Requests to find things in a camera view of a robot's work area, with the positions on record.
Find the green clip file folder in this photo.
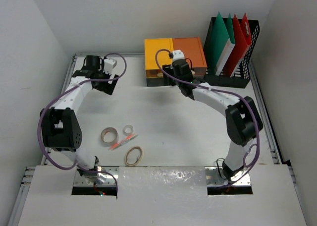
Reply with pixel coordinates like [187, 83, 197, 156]
[204, 12, 235, 76]

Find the small clear tape roll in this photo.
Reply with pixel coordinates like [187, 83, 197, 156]
[123, 125, 134, 136]

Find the orange pen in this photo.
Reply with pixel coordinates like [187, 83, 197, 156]
[110, 134, 138, 150]

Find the red clip file folder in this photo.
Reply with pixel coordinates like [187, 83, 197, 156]
[223, 13, 252, 77]

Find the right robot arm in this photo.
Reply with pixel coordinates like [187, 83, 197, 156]
[162, 59, 263, 180]

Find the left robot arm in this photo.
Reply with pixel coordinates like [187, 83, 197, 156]
[37, 55, 120, 182]

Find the orange drawer box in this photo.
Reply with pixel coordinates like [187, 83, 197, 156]
[172, 37, 207, 76]

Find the dark bottom drawer box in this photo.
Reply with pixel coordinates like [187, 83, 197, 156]
[146, 75, 175, 87]

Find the yellow drawer box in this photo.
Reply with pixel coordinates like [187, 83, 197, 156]
[144, 38, 174, 78]

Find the large clear tape roll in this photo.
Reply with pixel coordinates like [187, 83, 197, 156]
[101, 127, 119, 147]

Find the black mesh file organizer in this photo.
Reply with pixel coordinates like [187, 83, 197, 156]
[203, 19, 260, 89]

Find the beige masking tape roll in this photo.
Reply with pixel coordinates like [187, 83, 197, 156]
[124, 146, 143, 167]

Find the white front cover board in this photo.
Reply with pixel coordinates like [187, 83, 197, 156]
[19, 165, 306, 226]

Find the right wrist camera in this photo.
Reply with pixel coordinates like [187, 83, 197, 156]
[169, 50, 185, 62]

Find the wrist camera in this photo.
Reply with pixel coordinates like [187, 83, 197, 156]
[104, 58, 117, 74]
[169, 50, 185, 62]

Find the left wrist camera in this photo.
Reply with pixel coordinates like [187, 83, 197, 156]
[104, 58, 117, 74]

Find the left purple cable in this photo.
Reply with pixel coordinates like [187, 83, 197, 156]
[37, 53, 128, 194]

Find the purple cable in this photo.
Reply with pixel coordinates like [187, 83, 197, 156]
[37, 53, 128, 194]
[155, 49, 260, 188]

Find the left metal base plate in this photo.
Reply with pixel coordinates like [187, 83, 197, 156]
[73, 169, 118, 187]

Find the metal base plate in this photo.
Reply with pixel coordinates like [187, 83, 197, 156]
[205, 166, 251, 187]
[73, 169, 118, 187]

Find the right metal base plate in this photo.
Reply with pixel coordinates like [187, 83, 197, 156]
[205, 166, 251, 187]

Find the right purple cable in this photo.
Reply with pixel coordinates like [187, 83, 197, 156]
[155, 49, 260, 188]

